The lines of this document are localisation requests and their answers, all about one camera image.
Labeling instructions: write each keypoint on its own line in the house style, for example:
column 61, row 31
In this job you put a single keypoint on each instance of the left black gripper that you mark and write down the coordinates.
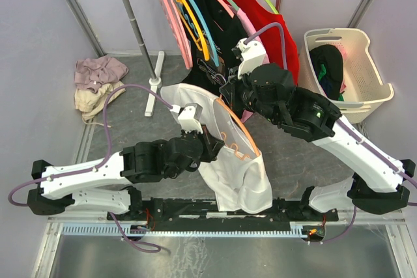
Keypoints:
column 213, row 144

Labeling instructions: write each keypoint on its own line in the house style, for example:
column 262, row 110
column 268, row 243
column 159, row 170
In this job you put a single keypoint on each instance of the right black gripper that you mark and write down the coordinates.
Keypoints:
column 231, row 90

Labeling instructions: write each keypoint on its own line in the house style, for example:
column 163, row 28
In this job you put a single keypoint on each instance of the orange wavy hanger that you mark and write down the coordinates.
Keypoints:
column 233, row 132

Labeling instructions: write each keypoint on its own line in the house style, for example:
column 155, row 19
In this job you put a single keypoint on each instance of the white t shirt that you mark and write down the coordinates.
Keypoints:
column 237, row 184

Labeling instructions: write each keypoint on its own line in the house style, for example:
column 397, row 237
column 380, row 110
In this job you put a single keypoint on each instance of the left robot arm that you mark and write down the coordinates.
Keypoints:
column 107, row 185

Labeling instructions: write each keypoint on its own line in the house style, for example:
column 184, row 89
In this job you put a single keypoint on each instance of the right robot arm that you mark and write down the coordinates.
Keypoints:
column 376, row 186

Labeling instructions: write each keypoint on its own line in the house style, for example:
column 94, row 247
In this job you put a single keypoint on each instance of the black t shirt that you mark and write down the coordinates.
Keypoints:
column 225, row 30

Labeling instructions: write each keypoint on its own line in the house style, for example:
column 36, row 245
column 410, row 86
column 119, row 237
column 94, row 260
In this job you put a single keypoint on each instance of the pink t shirt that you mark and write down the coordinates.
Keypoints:
column 250, row 30

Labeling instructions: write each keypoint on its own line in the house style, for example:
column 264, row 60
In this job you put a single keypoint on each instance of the red t shirt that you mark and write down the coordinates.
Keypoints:
column 280, row 47

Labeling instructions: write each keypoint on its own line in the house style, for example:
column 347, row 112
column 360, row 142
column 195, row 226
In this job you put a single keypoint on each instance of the yellow hanger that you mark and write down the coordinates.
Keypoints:
column 191, row 18

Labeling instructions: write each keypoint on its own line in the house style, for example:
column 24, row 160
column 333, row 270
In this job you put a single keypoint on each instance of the blue hanger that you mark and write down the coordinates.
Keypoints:
column 214, row 58

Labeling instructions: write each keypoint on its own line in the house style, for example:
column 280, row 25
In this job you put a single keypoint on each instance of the pink wavy hanger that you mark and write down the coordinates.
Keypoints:
column 174, row 21

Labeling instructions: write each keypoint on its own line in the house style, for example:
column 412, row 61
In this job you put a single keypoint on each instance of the dark clothes in basket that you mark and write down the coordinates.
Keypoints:
column 327, row 62

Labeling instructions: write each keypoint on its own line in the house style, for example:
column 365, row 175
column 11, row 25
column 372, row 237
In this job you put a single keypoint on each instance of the beige crumpled cloth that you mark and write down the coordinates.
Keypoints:
column 92, row 103

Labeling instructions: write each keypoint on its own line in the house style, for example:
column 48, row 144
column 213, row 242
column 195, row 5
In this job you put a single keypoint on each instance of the cream laundry basket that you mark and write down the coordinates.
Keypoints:
column 364, row 90

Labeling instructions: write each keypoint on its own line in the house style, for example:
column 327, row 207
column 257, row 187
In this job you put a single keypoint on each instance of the mauve crumpled cloth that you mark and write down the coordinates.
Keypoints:
column 91, row 74

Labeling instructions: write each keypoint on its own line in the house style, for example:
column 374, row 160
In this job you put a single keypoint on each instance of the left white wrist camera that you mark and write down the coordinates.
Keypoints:
column 188, row 117

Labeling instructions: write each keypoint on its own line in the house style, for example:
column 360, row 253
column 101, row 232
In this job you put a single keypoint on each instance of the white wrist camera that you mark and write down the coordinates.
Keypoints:
column 251, row 55
column 188, row 117

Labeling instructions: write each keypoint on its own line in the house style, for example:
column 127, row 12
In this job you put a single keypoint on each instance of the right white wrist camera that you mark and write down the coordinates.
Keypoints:
column 251, row 55

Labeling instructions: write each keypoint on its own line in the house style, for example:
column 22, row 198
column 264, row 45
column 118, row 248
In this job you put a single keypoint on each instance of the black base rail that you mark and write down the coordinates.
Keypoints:
column 202, row 218

